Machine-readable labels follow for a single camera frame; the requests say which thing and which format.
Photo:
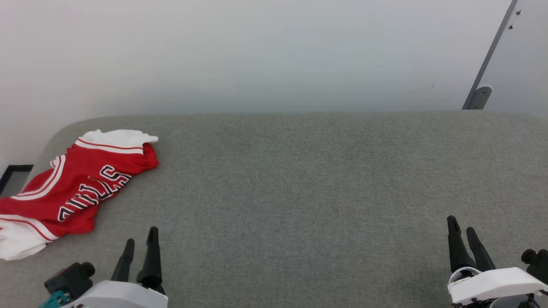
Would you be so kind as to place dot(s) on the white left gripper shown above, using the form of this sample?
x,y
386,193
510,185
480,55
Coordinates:
x,y
120,297

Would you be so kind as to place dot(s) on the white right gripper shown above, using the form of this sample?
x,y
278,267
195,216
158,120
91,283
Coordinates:
x,y
496,284

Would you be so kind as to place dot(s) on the red and white basketball jersey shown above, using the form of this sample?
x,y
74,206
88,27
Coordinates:
x,y
77,188

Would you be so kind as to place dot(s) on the black framed panel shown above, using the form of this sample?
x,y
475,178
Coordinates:
x,y
13,177

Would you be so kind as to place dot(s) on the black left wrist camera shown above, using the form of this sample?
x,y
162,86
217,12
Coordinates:
x,y
70,279

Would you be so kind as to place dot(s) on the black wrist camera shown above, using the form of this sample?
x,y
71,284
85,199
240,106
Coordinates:
x,y
538,263
70,279

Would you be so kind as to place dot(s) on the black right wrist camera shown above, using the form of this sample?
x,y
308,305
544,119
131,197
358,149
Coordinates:
x,y
538,263

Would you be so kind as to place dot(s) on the grey metal floor bracket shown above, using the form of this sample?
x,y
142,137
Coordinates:
x,y
482,97

